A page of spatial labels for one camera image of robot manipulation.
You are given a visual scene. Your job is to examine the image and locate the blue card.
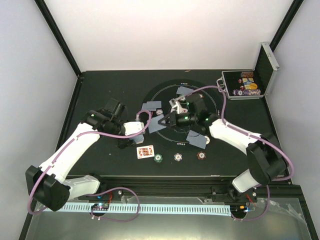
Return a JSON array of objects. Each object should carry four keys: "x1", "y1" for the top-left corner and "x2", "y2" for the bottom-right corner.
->
[
  {"x1": 176, "y1": 86, "x2": 194, "y2": 96},
  {"x1": 141, "y1": 103, "x2": 157, "y2": 112},
  {"x1": 188, "y1": 136, "x2": 207, "y2": 149},
  {"x1": 146, "y1": 101, "x2": 162, "y2": 110},
  {"x1": 186, "y1": 130, "x2": 204, "y2": 142}
]

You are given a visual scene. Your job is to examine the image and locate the king of hearts card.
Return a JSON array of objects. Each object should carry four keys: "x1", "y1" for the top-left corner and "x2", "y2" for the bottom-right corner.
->
[{"x1": 136, "y1": 145, "x2": 155, "y2": 159}]

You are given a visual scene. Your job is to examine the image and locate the blue poker chip stack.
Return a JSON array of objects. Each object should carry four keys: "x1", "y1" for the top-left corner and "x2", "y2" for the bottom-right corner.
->
[{"x1": 174, "y1": 153, "x2": 183, "y2": 162}]

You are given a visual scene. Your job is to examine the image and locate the green poker chip stack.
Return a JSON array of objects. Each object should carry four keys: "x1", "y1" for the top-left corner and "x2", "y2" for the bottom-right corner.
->
[{"x1": 154, "y1": 154, "x2": 163, "y2": 163}]

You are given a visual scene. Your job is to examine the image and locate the red poker chip stack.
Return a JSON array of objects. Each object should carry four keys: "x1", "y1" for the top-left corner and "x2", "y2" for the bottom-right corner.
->
[{"x1": 197, "y1": 151, "x2": 206, "y2": 160}]

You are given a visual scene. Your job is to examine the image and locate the ace of spades card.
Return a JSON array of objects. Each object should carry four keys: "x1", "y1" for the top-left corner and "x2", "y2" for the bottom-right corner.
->
[{"x1": 148, "y1": 114, "x2": 166, "y2": 134}]

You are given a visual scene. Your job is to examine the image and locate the white dealer button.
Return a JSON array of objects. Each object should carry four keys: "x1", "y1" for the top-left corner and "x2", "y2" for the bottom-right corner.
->
[{"x1": 204, "y1": 135, "x2": 210, "y2": 145}]

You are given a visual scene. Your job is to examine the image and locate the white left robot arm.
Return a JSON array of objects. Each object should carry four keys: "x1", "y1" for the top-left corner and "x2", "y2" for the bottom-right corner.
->
[{"x1": 25, "y1": 108, "x2": 126, "y2": 215}]

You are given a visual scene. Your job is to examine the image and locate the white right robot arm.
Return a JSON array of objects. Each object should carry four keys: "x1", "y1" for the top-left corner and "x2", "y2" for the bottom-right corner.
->
[{"x1": 158, "y1": 94, "x2": 289, "y2": 202}]

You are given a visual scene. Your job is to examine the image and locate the round black poker mat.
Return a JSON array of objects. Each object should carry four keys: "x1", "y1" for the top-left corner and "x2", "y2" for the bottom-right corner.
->
[{"x1": 142, "y1": 79, "x2": 223, "y2": 152}]

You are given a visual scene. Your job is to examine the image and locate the black left motor block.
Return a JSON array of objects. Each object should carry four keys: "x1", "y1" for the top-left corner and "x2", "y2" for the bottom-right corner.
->
[{"x1": 104, "y1": 98, "x2": 125, "y2": 119}]

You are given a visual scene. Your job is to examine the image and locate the purple chips row in case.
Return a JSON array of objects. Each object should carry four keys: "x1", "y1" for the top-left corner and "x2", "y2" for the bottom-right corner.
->
[{"x1": 232, "y1": 89, "x2": 261, "y2": 96}]

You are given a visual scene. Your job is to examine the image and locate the aluminium poker case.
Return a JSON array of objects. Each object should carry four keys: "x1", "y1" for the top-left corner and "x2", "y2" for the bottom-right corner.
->
[{"x1": 216, "y1": 42, "x2": 280, "y2": 100}]

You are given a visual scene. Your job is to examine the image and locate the card boxes in case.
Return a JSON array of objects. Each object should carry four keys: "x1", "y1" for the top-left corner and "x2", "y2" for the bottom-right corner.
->
[{"x1": 242, "y1": 77, "x2": 258, "y2": 90}]

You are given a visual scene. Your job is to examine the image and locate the brown chips row in case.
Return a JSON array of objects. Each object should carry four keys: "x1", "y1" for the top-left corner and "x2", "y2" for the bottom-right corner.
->
[{"x1": 240, "y1": 71, "x2": 254, "y2": 78}]

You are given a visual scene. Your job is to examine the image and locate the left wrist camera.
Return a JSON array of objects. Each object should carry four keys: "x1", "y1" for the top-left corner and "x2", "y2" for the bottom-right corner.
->
[{"x1": 123, "y1": 121, "x2": 145, "y2": 136}]

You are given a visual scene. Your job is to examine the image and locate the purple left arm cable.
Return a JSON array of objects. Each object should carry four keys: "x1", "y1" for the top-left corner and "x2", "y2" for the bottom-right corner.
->
[{"x1": 26, "y1": 109, "x2": 153, "y2": 223}]

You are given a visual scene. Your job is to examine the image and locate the white slotted cable duct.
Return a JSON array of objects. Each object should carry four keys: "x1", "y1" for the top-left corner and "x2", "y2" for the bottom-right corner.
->
[{"x1": 58, "y1": 202, "x2": 231, "y2": 217}]

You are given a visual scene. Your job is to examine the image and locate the black aluminium rail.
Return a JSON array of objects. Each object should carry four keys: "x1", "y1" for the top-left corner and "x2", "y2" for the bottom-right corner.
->
[{"x1": 97, "y1": 174, "x2": 303, "y2": 203}]

